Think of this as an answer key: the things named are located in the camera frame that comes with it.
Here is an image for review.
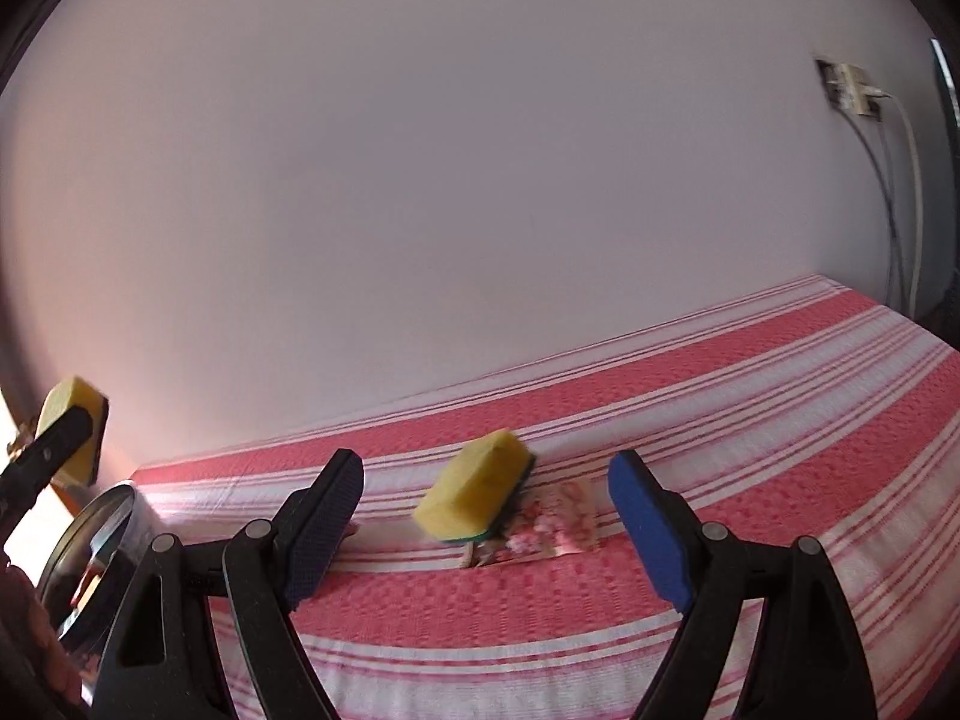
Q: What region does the grey cable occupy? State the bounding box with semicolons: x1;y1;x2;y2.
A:
862;109;901;308

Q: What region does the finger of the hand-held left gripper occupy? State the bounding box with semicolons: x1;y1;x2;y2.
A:
0;405;95;550

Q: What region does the red striped cloth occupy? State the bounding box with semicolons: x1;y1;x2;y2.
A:
129;274;960;720

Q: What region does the yellow and green sponge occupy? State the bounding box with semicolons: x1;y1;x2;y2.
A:
34;376;110;486
412;428;538;545

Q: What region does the pink printed packet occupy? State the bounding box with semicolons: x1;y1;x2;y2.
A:
461;481;601;569

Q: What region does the white cable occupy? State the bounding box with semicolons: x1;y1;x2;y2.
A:
874;90;925;316

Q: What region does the white wall socket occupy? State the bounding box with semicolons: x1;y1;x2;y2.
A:
816;55;891;122

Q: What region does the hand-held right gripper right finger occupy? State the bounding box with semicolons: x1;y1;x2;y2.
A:
607;450;880;720

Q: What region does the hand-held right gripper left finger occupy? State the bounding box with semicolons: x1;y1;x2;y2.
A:
90;448;367;720

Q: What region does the person's left hand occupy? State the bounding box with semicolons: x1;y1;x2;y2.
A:
0;562;85;707

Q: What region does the stainless steel basin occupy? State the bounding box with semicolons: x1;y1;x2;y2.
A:
34;483;163;655

